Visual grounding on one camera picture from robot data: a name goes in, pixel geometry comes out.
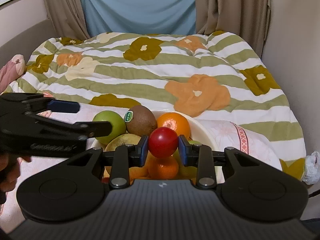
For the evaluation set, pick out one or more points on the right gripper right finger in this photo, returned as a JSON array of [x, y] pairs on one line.
[[201, 157]]

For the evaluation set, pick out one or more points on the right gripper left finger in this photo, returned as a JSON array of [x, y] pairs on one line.
[[125, 157]]

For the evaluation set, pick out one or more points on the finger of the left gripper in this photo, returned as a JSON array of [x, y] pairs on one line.
[[93, 129], [61, 106]]

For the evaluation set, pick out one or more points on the large yellow-red apple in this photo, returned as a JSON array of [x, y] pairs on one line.
[[122, 140]]

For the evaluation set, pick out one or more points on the large orange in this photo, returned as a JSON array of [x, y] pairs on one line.
[[163, 169]]

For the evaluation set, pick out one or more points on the brown kiwi with sticker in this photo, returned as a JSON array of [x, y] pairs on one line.
[[140, 121]]

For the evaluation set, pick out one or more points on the red cherry tomato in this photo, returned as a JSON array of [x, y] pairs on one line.
[[105, 180], [163, 142]]

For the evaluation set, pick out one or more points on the orange with stem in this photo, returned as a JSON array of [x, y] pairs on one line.
[[176, 122]]

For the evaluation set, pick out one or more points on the person's left hand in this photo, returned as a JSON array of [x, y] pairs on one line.
[[11, 172]]

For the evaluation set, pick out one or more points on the cream oval cartoon dish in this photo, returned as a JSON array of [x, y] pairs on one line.
[[198, 133]]

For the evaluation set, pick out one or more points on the pink floral tablecloth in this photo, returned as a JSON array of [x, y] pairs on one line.
[[75, 119]]

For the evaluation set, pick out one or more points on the pink plush pillow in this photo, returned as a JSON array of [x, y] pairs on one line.
[[14, 68]]

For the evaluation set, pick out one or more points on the grey bed headboard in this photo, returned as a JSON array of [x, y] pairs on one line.
[[27, 41]]

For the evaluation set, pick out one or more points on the striped floral quilt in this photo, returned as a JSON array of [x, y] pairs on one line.
[[218, 79]]

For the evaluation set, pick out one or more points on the beige curtain left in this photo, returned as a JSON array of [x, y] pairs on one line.
[[67, 18]]

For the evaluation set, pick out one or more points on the beige curtain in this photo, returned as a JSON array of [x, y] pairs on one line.
[[67, 18], [247, 18]]

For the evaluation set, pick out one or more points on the white plastic bag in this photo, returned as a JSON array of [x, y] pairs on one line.
[[311, 169]]

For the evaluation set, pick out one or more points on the blue cloth over window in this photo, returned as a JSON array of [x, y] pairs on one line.
[[140, 16]]

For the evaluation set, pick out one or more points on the beige curtain right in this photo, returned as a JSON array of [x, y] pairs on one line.
[[247, 18]]

